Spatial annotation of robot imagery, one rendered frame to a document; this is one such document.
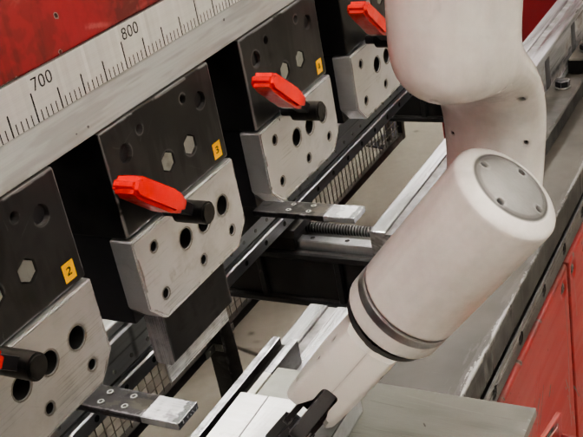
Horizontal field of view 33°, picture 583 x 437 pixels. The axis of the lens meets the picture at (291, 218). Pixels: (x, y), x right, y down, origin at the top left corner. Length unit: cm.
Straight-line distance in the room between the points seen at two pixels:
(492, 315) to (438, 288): 56
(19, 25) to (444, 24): 27
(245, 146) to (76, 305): 27
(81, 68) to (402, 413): 43
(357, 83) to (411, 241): 39
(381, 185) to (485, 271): 301
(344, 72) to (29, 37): 47
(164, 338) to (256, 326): 213
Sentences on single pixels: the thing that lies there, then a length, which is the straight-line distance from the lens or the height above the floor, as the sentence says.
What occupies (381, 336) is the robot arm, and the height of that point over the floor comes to 115.
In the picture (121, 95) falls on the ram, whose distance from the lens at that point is 73.
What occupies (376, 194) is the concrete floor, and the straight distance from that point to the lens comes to 363.
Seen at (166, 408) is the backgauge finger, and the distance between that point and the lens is 98.
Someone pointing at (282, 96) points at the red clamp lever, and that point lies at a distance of 85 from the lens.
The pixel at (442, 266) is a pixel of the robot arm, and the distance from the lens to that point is 69.
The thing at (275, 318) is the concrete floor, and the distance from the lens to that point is 299.
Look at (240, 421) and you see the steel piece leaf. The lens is 94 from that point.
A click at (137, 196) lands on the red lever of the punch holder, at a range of 69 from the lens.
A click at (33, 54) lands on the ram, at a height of 141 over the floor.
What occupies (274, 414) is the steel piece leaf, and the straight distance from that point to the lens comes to 94.
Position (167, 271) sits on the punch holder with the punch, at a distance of 78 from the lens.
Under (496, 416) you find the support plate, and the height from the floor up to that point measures 100.
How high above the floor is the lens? 157
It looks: 26 degrees down
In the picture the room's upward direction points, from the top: 11 degrees counter-clockwise
